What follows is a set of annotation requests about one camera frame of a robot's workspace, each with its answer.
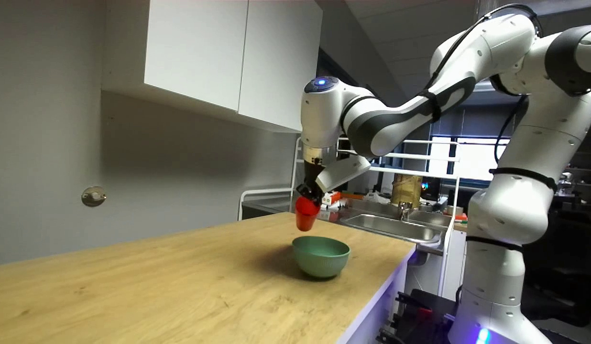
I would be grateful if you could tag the white wall cabinet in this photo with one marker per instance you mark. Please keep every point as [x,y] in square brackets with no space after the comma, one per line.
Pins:
[248,60]

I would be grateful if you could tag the red plastic cup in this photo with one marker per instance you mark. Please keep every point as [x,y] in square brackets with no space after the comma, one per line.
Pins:
[307,213]

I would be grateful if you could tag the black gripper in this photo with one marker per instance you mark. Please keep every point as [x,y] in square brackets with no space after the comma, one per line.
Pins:
[309,186]

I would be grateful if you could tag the white wire dish rack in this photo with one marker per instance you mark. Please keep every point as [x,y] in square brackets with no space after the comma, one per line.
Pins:
[453,171]

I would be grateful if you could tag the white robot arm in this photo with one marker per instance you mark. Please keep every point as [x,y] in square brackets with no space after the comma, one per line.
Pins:
[346,127]

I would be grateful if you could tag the red white box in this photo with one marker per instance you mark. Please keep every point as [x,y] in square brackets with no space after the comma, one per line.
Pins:
[330,200]

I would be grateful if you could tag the green ceramic bowl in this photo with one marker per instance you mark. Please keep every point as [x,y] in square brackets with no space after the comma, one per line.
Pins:
[321,257]

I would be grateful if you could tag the round wall knob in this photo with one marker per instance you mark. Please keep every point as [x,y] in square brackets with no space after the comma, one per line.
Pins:
[95,196]

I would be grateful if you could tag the stainless steel sink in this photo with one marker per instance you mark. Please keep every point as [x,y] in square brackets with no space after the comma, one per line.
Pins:
[397,229]

